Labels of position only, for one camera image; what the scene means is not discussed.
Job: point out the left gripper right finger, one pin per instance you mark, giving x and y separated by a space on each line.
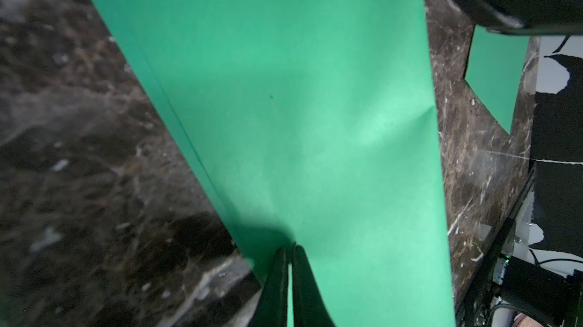
308 306

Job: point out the green rectangular paper sheet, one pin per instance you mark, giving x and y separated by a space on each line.
311 122

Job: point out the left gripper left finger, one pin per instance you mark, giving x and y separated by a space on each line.
272 307

